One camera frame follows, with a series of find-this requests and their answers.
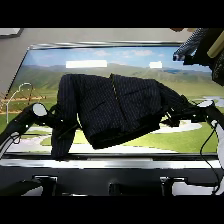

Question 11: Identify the silver frame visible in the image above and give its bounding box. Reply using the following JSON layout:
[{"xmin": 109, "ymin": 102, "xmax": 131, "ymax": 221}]
[{"xmin": 0, "ymin": 157, "xmax": 224, "ymax": 197}]

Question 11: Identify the dark blue striped jacket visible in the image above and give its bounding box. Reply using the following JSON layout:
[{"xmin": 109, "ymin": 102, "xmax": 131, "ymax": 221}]
[{"xmin": 49, "ymin": 72, "xmax": 198, "ymax": 161}]

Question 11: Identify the grey checked garment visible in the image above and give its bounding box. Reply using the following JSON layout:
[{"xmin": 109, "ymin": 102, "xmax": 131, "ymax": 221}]
[{"xmin": 172, "ymin": 27, "xmax": 210, "ymax": 62}]

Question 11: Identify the black cable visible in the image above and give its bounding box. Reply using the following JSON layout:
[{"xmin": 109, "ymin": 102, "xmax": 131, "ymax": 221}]
[{"xmin": 198, "ymin": 126, "xmax": 222, "ymax": 195}]

